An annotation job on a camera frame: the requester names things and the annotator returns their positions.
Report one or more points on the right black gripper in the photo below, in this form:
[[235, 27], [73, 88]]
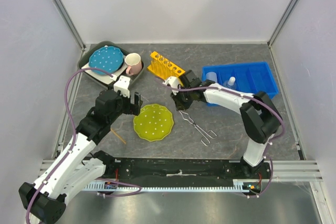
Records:
[[179, 105]]

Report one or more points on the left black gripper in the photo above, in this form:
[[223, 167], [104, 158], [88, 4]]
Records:
[[132, 109]]

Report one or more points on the metal crucible tongs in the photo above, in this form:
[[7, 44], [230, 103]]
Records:
[[206, 135]]

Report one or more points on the yellow test tube rack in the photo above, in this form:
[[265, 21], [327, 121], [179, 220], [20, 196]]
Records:
[[179, 70]]

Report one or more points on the white wash bottle red cap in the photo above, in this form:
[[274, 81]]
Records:
[[212, 76]]

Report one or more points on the glass flask white stopper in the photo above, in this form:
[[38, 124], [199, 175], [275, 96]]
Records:
[[230, 83]]

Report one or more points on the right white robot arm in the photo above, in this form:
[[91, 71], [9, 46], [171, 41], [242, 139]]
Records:
[[259, 115]]

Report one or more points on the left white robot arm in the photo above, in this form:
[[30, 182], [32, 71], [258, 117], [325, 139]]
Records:
[[47, 197]]

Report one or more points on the green dotted plate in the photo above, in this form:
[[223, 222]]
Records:
[[154, 123]]

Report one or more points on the pink mug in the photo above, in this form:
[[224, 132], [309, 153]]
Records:
[[134, 64]]

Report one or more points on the white square plate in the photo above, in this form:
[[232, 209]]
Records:
[[107, 79]]

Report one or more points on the blue dotted plate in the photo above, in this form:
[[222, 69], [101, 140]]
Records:
[[108, 58]]

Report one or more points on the grey plastic tray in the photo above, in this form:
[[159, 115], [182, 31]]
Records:
[[83, 62]]

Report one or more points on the blue plastic bin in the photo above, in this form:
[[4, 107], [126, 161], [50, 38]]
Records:
[[250, 77]]

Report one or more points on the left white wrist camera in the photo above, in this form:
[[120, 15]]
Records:
[[122, 86]]

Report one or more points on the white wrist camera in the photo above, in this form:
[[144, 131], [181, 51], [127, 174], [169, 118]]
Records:
[[122, 86], [174, 83]]

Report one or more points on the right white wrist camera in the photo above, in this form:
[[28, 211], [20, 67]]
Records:
[[174, 83]]

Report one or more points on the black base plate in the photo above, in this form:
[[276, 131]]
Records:
[[166, 171]]

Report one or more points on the slotted cable duct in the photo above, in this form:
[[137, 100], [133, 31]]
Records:
[[104, 187]]

